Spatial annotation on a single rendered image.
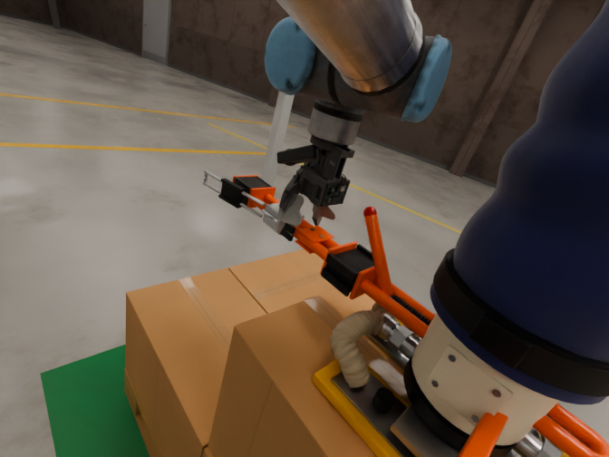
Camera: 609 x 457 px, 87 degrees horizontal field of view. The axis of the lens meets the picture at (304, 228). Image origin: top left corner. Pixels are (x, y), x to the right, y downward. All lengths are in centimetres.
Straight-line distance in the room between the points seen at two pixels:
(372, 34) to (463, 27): 847
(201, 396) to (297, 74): 84
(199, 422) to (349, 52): 88
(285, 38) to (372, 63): 17
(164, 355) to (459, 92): 816
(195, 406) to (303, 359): 46
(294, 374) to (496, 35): 842
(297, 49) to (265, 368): 47
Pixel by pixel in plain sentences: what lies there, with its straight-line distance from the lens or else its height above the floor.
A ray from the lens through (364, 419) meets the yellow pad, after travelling 55.
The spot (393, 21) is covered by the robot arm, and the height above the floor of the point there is 143.
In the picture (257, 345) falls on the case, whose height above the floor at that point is 94.
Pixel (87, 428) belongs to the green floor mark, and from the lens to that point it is 163.
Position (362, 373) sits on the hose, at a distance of 55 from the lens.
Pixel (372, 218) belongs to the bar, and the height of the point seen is 119.
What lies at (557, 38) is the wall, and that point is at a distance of 871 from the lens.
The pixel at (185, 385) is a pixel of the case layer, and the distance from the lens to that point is 103.
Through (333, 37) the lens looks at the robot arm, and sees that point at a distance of 29.
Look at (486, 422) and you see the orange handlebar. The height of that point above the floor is 109.
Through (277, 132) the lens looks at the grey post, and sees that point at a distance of 362.
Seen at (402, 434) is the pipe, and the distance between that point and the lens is 53.
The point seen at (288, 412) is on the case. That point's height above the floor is 93.
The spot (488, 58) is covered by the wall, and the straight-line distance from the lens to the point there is 863.
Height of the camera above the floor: 139
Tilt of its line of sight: 27 degrees down
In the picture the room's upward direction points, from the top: 17 degrees clockwise
